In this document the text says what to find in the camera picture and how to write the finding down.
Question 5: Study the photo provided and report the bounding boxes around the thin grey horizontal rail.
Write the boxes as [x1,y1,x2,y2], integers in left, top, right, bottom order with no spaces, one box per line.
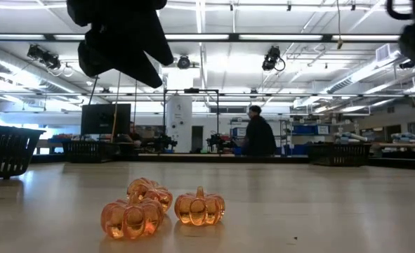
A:
[0,91,415,98]

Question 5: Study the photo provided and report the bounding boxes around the grey material roll stack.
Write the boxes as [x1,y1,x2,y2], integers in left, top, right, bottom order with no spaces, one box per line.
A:
[390,131,415,144]
[333,131,369,145]

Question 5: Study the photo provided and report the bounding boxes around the small orange pumpkin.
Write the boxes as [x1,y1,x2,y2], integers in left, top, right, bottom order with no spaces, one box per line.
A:
[126,177,174,213]
[173,186,226,226]
[100,192,165,241]

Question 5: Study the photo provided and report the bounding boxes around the silver air duct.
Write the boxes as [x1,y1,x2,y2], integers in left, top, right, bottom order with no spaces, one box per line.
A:
[324,42,415,95]
[0,41,85,94]

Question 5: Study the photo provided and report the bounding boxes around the blue shelf bins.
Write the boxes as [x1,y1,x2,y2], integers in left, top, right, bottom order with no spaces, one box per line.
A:
[292,124,331,136]

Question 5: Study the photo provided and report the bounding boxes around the wooden workbench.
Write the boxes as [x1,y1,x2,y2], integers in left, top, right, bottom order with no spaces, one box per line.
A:
[34,138,64,155]
[370,142,415,149]

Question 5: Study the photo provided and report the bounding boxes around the round black ceiling device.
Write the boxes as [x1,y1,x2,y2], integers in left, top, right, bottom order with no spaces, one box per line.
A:
[176,54,192,70]

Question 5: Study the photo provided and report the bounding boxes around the black plastic tray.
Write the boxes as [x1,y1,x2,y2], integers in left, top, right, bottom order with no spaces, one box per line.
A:
[0,123,47,181]
[307,142,373,167]
[62,140,119,164]

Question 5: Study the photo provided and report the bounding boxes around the black ceiling device with cable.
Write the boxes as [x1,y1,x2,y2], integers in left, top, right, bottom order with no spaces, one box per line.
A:
[261,45,286,72]

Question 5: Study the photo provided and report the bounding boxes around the black hanging cable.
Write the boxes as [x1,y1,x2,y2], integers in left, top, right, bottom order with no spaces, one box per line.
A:
[88,74,100,105]

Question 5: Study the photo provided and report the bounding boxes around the black overhead frame beam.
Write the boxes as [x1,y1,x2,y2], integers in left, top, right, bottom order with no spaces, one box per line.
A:
[0,32,410,44]

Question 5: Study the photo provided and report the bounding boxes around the thin black station frame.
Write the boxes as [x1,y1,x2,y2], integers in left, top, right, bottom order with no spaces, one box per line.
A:
[162,87,221,155]

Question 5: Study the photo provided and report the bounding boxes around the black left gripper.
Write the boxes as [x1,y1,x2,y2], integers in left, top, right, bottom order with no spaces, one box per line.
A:
[66,9,175,89]

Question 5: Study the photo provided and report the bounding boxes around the blue storage bin row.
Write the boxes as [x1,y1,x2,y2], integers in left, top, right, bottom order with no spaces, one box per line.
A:
[232,145,308,157]

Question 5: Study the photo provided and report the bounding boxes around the black monitor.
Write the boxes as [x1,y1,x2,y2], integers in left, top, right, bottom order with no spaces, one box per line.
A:
[80,103,132,136]

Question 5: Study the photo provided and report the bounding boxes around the right arm cable loop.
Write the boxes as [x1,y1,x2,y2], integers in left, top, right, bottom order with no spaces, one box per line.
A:
[386,0,414,21]

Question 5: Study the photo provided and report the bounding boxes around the white air vent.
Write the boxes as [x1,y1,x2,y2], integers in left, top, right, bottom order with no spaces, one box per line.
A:
[375,43,401,63]

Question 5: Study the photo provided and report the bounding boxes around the person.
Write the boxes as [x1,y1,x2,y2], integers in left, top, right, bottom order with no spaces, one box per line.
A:
[124,121,143,148]
[241,104,277,157]

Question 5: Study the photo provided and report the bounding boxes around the white pillar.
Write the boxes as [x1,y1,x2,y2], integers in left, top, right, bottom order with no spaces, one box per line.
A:
[166,95,194,155]

